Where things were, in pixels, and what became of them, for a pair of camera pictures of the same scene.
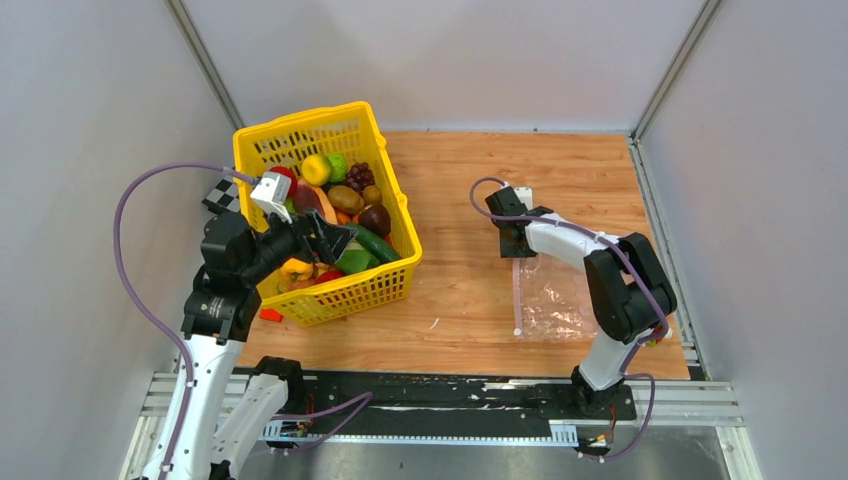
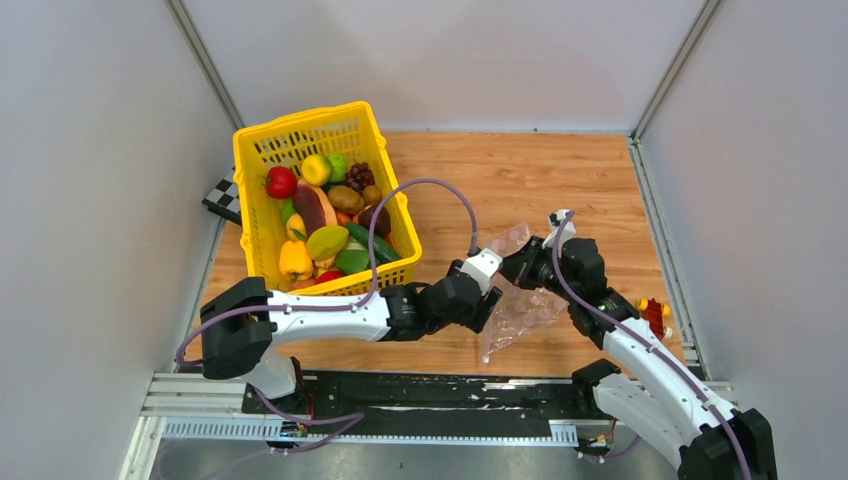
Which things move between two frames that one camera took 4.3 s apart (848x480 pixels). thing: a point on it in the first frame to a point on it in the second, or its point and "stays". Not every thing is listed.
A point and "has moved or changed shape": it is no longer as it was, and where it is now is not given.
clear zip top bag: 550,302 has moved or changed shape
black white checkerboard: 224,197 stays
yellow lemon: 316,170 stays
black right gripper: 509,252 to 518,266
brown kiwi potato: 345,199 stays
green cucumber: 375,246 stays
